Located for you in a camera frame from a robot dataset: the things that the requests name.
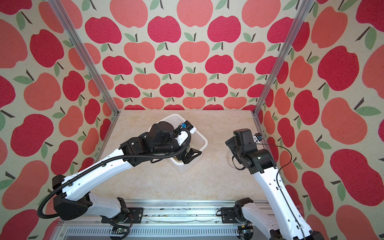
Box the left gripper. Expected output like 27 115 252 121
153 132 203 163

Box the white plastic bin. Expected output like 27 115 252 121
161 114 208 174

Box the clear glass plate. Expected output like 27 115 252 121
227 150 236 169

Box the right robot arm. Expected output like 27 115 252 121
231 147 324 240

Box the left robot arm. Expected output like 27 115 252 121
49 129 208 224

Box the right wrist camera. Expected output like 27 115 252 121
225 129 263 157

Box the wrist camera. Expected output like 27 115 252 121
225 129 263 157
148 120 197 148

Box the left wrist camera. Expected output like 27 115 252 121
148 120 197 148

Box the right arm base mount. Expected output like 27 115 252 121
220 206 263 225

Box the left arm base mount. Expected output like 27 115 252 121
109 208 144 224

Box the right aluminium frame post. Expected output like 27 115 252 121
253 0 315 118

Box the aluminium frame post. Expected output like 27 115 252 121
253 0 315 118
48 0 120 117

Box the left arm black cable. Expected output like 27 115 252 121
36 128 193 240

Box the left aluminium frame post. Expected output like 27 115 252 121
48 0 120 117

